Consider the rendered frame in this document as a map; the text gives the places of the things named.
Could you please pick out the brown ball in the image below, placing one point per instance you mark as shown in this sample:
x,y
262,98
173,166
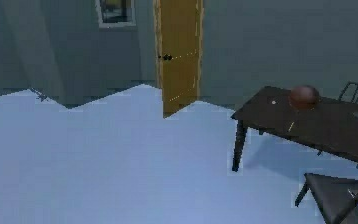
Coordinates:
x,y
304,97

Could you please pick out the dark grey chair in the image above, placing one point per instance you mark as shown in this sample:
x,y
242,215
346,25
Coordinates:
x,y
337,198

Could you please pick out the yellow wooden room door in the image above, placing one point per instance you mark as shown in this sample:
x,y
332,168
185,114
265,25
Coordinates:
x,y
178,66

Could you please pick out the dark brown table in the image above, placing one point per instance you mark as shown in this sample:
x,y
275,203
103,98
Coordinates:
x,y
323,123

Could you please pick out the black slatted chair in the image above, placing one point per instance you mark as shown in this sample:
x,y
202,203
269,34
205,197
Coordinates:
x,y
355,92

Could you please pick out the white framed wall picture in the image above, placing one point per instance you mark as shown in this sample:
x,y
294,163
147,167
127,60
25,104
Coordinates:
x,y
116,11

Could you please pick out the yellow pencil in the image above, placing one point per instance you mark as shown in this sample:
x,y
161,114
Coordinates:
x,y
291,126

